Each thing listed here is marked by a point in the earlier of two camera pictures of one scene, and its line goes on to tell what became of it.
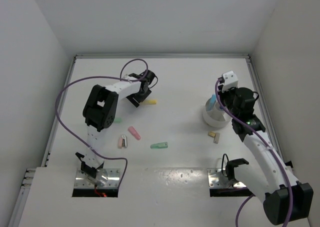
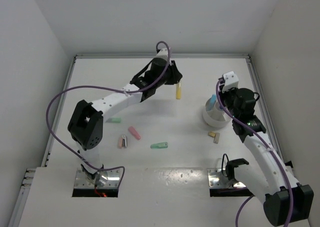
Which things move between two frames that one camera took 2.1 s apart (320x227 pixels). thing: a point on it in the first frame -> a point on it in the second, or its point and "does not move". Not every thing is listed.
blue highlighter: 212,102 does not move
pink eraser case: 134,132 does not move
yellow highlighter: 150,102 -> 178,90
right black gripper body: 227,97 does not move
